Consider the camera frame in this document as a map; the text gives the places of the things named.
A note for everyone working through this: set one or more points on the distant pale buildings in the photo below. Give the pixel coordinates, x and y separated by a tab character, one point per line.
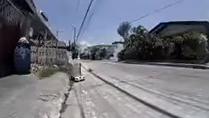
99	51

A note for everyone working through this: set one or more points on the small white box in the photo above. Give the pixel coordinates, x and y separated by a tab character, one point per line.
77	78

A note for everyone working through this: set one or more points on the tree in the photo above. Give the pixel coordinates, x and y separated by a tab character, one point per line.
124	28

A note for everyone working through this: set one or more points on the utility pole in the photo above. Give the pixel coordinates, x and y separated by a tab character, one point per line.
74	36

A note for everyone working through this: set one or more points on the row of green bushes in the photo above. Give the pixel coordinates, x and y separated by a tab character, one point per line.
148	46

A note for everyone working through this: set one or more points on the grey concrete road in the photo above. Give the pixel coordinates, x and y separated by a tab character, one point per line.
143	85

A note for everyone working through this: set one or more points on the patch of dry grass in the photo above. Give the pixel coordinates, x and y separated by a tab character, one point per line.
48	72

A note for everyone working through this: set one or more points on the concrete sidewalk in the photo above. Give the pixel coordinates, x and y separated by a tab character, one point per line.
172	63

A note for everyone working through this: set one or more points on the building with dark roof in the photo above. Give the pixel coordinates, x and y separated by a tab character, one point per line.
178	27

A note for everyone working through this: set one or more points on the blue barrel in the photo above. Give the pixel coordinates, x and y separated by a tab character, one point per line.
22	60

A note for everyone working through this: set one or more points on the white sack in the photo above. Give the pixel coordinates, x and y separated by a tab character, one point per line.
23	40

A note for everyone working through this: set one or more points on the cracked concrete driveway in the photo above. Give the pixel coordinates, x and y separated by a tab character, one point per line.
24	98

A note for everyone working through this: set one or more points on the building with dark gate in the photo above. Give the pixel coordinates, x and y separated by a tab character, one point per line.
6	35

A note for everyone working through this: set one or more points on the short thin post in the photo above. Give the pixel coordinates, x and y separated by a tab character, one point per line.
80	68

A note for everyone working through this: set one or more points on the pale fence wall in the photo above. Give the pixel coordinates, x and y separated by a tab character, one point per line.
49	56

